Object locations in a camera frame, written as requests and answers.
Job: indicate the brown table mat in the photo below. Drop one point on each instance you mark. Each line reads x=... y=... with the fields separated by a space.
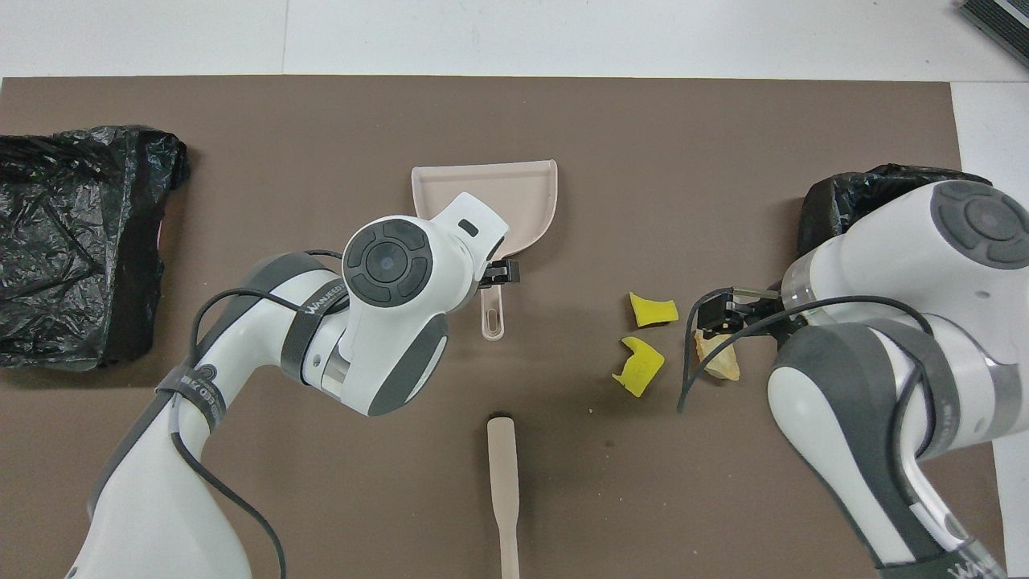
x=643 y=498

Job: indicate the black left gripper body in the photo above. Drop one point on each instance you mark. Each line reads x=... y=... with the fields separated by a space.
x=502 y=272

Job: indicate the yellow sponge piece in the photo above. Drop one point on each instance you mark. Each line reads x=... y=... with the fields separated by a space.
x=653 y=310
x=641 y=371

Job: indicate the black bag lined bin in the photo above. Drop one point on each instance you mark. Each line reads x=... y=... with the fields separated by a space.
x=828 y=205
x=72 y=265

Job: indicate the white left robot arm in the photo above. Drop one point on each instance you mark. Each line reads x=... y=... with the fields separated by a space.
x=386 y=322

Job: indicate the beige hand brush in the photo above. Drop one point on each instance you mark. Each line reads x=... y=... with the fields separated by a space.
x=502 y=458

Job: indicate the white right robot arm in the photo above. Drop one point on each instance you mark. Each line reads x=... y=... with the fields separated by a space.
x=884 y=265

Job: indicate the dark ribbed device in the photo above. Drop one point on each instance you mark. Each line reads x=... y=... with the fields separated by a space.
x=1001 y=22

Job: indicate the pale cream foam chunk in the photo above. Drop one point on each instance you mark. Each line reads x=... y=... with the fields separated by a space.
x=722 y=363

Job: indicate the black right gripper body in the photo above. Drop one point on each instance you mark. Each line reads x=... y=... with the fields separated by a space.
x=717 y=315

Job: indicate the beige plastic dustpan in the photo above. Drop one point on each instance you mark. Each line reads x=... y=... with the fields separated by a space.
x=522 y=193

